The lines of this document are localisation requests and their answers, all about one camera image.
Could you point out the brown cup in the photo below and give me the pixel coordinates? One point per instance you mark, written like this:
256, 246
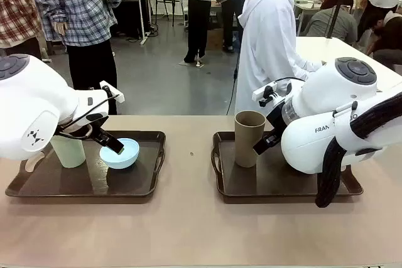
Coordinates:
246, 142

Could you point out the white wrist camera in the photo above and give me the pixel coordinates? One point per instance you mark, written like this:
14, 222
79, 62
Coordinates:
113, 92
264, 90

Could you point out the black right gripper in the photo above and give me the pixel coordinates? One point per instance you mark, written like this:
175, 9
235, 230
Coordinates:
275, 117

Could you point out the light blue bowl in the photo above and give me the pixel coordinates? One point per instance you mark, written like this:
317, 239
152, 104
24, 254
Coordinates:
122, 161

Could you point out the white table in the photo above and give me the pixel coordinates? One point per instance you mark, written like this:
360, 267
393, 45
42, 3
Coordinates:
329, 48

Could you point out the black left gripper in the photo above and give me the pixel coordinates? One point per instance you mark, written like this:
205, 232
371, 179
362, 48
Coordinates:
100, 134

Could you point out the person in light blue jacket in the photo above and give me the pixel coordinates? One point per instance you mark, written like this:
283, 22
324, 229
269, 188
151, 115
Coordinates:
198, 13

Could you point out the person in blue plaid shirt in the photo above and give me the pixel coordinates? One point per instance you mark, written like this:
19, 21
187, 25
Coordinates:
78, 7

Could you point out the person's right forearm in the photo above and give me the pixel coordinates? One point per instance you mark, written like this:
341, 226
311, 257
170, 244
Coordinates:
307, 65

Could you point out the brown plastic tray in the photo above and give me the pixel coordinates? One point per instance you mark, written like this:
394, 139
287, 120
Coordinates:
63, 183
267, 183

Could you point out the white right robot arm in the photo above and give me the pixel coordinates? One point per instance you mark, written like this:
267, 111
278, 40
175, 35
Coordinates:
314, 108

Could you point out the white-legged desk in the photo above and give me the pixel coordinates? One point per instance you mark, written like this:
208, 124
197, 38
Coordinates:
141, 7

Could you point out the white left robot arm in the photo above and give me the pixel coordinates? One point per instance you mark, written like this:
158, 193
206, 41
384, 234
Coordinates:
31, 108

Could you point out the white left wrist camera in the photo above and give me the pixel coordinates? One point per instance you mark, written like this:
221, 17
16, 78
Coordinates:
113, 92

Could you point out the person in dark trousers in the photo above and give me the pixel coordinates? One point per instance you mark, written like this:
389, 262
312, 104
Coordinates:
232, 20

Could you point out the light green cup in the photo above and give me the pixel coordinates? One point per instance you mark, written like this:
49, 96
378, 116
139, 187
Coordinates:
72, 155

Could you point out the person in red plaid shirt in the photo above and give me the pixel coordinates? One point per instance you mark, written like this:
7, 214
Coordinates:
15, 7

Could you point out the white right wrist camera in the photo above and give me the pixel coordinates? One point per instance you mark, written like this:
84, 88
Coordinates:
264, 90

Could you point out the person in white hoodie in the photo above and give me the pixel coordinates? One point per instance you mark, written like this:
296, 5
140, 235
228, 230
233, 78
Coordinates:
267, 45

